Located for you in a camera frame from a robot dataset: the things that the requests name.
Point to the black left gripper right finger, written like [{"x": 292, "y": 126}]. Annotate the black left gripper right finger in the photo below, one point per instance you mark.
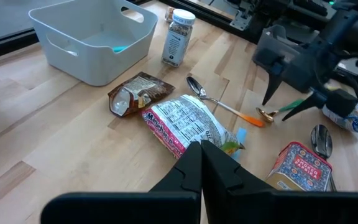
[{"x": 275, "y": 208}]

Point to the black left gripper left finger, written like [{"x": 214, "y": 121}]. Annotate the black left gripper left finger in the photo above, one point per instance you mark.
[{"x": 135, "y": 208}]

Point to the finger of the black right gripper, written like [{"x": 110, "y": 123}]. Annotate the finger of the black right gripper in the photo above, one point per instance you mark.
[
  {"x": 306, "y": 104},
  {"x": 271, "y": 88}
]

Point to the smoked paprika tin red lid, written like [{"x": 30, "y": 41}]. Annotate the smoked paprika tin red lid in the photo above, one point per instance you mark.
[{"x": 303, "y": 169}]

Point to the blue yellow snack packet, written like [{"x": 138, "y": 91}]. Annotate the blue yellow snack packet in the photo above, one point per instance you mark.
[{"x": 353, "y": 123}]

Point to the pink Maruchan ramen packet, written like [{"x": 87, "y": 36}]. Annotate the pink Maruchan ramen packet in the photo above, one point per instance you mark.
[{"x": 182, "y": 124}]

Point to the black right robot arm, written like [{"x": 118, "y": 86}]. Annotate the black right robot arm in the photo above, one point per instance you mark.
[{"x": 353, "y": 34}]

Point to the dark steel spoon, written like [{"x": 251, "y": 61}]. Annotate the dark steel spoon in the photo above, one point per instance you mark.
[{"x": 321, "y": 140}]

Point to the bagel sesame seasoning jar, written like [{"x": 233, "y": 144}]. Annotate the bagel sesame seasoning jar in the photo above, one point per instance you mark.
[{"x": 177, "y": 43}]

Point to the brown snack packet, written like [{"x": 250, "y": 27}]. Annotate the brown snack packet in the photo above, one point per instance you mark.
[{"x": 141, "y": 93}]

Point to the small glass spice jar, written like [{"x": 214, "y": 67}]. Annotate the small glass spice jar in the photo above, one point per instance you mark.
[{"x": 169, "y": 14}]

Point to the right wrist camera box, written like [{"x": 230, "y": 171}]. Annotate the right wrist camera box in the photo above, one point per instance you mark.
[{"x": 342, "y": 102}]

